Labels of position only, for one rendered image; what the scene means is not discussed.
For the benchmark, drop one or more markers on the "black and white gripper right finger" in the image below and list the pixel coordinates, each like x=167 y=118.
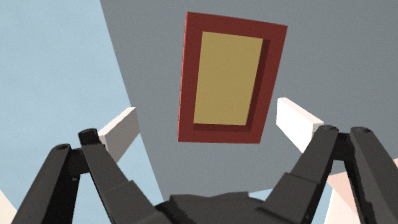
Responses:
x=372 y=174

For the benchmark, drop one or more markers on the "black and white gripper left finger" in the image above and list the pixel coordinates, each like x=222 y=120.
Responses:
x=52 y=196

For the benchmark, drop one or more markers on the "dark red rectangular frame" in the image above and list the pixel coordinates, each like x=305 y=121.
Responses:
x=227 y=80

